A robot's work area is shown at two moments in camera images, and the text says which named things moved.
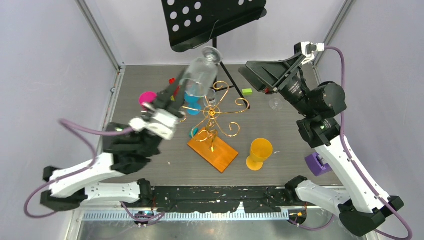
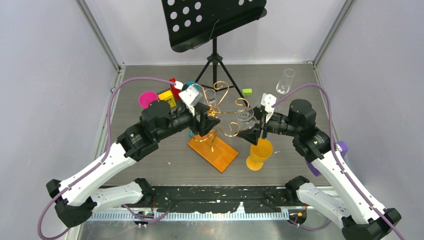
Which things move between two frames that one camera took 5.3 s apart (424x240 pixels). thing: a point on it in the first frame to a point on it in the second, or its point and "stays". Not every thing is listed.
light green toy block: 247,91 stays
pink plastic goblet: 147,97 stays
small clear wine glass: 210,100 stays
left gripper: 166,103 to 203,126
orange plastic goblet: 260,149 stays
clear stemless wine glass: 202,72 to 246,119
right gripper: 270,75 to 253,134
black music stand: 191,23 stays
